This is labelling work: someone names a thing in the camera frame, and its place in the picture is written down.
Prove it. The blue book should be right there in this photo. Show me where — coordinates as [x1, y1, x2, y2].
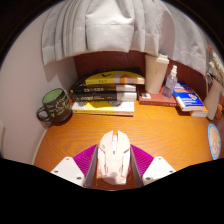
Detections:
[172, 80, 205, 112]

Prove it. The orange book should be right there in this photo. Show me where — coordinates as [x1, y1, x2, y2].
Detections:
[189, 105, 209, 118]

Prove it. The thin black book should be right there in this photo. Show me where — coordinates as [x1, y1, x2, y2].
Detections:
[71, 84, 138, 95]

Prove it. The dark red book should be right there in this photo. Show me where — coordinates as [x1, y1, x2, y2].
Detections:
[137, 84, 179, 108]

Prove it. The black book with white edge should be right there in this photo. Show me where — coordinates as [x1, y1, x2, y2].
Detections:
[72, 91, 138, 103]

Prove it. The clear spray bottle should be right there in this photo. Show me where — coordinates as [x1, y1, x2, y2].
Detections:
[162, 64, 179, 100]

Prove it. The dark green mug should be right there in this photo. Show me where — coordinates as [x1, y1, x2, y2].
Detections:
[35, 87, 73, 125]

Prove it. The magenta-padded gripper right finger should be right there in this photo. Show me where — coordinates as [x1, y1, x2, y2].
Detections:
[129, 143, 177, 187]

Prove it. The pale pink computer mouse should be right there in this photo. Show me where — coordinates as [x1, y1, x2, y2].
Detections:
[96, 129, 132, 186]

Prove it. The yellow and black book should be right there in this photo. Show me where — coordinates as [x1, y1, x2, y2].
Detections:
[69, 67, 146, 93]

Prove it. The yellow and white book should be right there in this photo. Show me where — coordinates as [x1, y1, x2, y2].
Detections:
[71, 100, 136, 117]

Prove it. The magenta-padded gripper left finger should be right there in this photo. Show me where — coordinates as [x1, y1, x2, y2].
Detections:
[49, 143, 100, 188]

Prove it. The white ceramic vase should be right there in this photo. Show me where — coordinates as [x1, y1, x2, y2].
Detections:
[203, 78, 224, 121]

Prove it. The white curtain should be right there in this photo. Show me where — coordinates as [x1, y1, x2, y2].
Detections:
[40, 0, 209, 76]

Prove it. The round cartoon print mouse pad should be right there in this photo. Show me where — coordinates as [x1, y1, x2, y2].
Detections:
[207, 123, 223, 161]

